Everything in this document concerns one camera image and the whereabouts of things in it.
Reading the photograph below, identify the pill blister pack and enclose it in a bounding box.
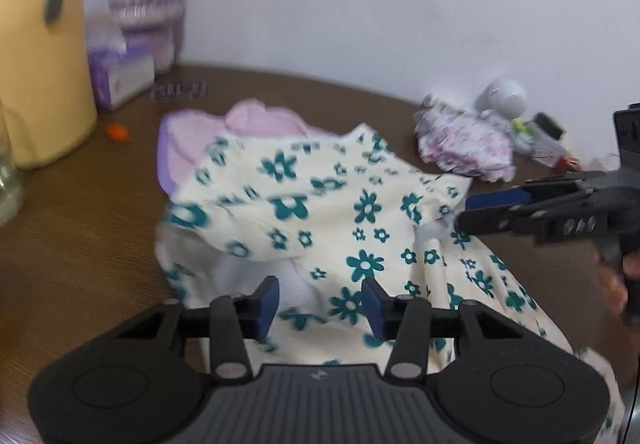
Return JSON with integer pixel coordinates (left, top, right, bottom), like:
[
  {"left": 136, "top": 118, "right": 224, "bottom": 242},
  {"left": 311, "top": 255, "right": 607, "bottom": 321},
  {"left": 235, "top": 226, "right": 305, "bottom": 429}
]
[{"left": 150, "top": 81, "right": 208, "bottom": 102}]

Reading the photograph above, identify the cream green floral garment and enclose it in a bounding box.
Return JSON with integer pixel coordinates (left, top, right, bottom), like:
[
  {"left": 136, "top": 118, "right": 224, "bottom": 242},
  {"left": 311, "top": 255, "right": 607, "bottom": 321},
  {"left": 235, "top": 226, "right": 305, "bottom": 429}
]
[{"left": 154, "top": 123, "right": 627, "bottom": 444}]

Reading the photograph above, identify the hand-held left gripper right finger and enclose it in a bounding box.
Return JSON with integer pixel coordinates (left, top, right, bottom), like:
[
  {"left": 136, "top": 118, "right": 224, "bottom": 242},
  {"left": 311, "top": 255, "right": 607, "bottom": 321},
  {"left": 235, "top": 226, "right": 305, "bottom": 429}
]
[{"left": 361, "top": 278, "right": 523, "bottom": 382}]

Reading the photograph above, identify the dark red box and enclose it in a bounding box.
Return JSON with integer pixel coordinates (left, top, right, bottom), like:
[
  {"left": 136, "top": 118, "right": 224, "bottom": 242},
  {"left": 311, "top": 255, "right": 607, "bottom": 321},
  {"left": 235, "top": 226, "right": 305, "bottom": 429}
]
[{"left": 552, "top": 155, "right": 584, "bottom": 173}]

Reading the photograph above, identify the purple tissue box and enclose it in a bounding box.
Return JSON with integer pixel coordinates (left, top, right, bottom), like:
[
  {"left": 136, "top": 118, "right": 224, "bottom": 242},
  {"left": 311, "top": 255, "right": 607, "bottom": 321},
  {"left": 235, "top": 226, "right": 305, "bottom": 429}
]
[{"left": 87, "top": 16, "right": 156, "bottom": 112}]

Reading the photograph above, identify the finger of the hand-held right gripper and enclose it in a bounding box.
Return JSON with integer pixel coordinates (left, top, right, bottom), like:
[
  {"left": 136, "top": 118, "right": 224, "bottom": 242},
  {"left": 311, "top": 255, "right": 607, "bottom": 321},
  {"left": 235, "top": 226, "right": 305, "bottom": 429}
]
[
  {"left": 457, "top": 189, "right": 609, "bottom": 245},
  {"left": 465, "top": 171, "right": 608, "bottom": 213}
]

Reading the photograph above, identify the person's right hand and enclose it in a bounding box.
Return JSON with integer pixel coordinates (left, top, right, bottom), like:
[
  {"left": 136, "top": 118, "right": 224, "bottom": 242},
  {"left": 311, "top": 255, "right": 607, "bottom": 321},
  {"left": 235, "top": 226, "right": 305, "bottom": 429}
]
[{"left": 597, "top": 253, "right": 640, "bottom": 317}]

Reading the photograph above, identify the yellow thermos jug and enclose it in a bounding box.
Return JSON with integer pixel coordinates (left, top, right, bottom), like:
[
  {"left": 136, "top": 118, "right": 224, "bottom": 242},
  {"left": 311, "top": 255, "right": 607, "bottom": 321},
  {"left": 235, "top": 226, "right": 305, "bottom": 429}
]
[{"left": 0, "top": 0, "right": 99, "bottom": 169}]

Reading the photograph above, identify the black power adapter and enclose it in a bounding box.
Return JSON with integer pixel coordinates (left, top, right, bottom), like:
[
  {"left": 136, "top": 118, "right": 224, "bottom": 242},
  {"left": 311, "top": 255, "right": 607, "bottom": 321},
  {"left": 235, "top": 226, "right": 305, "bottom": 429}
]
[{"left": 531, "top": 112, "right": 565, "bottom": 141}]

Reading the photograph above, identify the folded pink floral garment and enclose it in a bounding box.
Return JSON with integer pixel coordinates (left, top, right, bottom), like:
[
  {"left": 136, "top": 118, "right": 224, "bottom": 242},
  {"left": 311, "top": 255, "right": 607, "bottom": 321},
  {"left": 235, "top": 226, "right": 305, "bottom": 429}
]
[{"left": 414, "top": 94, "right": 518, "bottom": 185}]

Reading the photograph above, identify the pastel pink blue purple garment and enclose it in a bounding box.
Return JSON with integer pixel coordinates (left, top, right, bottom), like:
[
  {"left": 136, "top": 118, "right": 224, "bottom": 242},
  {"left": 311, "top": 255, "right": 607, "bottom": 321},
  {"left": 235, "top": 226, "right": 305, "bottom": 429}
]
[{"left": 157, "top": 98, "right": 346, "bottom": 197}]

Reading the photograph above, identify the clear drinking glass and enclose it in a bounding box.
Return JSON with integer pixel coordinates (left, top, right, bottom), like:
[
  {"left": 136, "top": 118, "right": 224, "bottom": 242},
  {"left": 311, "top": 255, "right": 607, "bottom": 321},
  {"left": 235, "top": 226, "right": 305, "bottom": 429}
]
[{"left": 0, "top": 108, "right": 26, "bottom": 225}]

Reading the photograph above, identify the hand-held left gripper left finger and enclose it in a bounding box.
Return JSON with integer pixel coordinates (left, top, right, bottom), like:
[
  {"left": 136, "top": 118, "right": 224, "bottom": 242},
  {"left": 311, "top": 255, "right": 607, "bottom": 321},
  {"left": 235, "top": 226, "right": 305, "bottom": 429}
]
[{"left": 117, "top": 276, "right": 281, "bottom": 386}]

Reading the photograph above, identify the white astronaut speaker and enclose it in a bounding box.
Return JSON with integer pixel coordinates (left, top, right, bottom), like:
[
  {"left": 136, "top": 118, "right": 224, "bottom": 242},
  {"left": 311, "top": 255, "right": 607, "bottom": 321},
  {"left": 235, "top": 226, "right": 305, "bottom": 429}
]
[{"left": 474, "top": 78, "right": 528, "bottom": 123}]

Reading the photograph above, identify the purple knitted vase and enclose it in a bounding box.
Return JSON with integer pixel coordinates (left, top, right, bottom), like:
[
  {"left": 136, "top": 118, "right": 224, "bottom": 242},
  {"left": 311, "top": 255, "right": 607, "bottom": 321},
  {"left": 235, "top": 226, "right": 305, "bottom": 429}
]
[{"left": 107, "top": 0, "right": 189, "bottom": 74}]

